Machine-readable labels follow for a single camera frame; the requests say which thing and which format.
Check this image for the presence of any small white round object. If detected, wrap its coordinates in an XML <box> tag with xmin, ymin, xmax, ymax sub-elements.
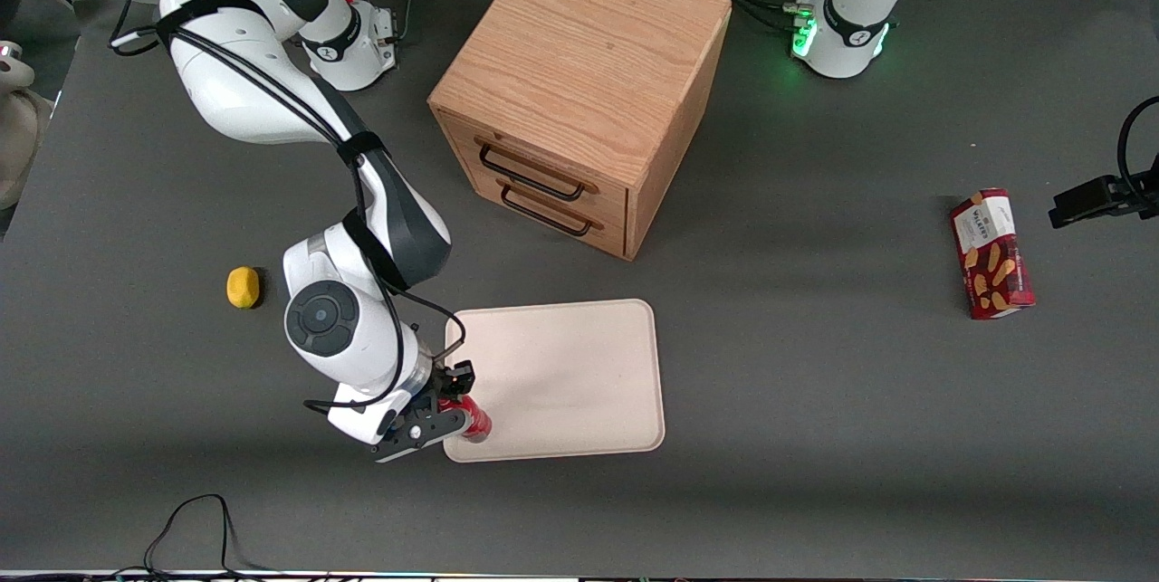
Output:
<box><xmin>0</xmin><ymin>41</ymin><xmax>35</xmax><ymax>94</ymax></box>

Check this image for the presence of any black wire drawer handle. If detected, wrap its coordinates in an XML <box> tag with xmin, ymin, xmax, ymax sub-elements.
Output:
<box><xmin>477</xmin><ymin>140</ymin><xmax>588</xmax><ymax>203</ymax></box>
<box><xmin>500</xmin><ymin>181</ymin><xmax>596</xmax><ymax>237</ymax></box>

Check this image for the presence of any black left base cable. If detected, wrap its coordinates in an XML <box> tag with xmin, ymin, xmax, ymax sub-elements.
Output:
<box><xmin>693</xmin><ymin>0</ymin><xmax>807</xmax><ymax>33</ymax></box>

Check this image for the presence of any black looped clamp cable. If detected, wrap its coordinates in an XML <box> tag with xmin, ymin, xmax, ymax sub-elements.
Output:
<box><xmin>1116</xmin><ymin>96</ymin><xmax>1159</xmax><ymax>194</ymax></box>

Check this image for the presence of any red cookie box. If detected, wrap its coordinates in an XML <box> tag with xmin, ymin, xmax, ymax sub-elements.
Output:
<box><xmin>948</xmin><ymin>188</ymin><xmax>1037</xmax><ymax>321</ymax></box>

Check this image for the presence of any thin black table cable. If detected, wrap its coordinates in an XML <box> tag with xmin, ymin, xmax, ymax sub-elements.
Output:
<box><xmin>109</xmin><ymin>494</ymin><xmax>273</xmax><ymax>579</ymax></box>

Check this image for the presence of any beige rectangular tray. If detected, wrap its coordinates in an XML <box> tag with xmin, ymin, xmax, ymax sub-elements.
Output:
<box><xmin>443</xmin><ymin>298</ymin><xmax>666</xmax><ymax>464</ymax></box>

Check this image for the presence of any yellow lemon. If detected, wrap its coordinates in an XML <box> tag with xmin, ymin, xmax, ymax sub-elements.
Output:
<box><xmin>226</xmin><ymin>266</ymin><xmax>262</xmax><ymax>310</ymax></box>

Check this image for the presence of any black velcro arm strap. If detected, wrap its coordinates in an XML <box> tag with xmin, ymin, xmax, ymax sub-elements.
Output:
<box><xmin>337</xmin><ymin>131</ymin><xmax>387</xmax><ymax>167</ymax></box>

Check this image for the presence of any red soda can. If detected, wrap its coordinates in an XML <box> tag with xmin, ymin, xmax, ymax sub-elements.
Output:
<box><xmin>439</xmin><ymin>394</ymin><xmax>494</xmax><ymax>444</ymax></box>

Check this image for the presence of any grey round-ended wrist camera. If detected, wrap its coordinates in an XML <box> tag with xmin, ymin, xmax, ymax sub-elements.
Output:
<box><xmin>369</xmin><ymin>408</ymin><xmax>470</xmax><ymax>463</ymax></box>

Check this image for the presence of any beige cloth bundle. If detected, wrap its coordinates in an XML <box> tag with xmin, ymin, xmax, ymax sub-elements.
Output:
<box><xmin>0</xmin><ymin>89</ymin><xmax>53</xmax><ymax>212</ymax></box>

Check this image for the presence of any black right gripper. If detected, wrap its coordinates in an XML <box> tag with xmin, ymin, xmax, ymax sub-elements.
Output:
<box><xmin>424</xmin><ymin>361</ymin><xmax>477</xmax><ymax>409</ymax></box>

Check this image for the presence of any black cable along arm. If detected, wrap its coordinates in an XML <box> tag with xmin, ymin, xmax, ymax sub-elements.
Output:
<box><xmin>109</xmin><ymin>0</ymin><xmax>468</xmax><ymax>413</ymax></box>

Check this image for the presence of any wooden drawer cabinet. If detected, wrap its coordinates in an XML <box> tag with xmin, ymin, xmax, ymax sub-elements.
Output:
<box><xmin>427</xmin><ymin>0</ymin><xmax>733</xmax><ymax>262</ymax></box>

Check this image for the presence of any black camera clamp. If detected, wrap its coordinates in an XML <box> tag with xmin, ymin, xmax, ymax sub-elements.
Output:
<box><xmin>1049</xmin><ymin>173</ymin><xmax>1159</xmax><ymax>230</ymax></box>

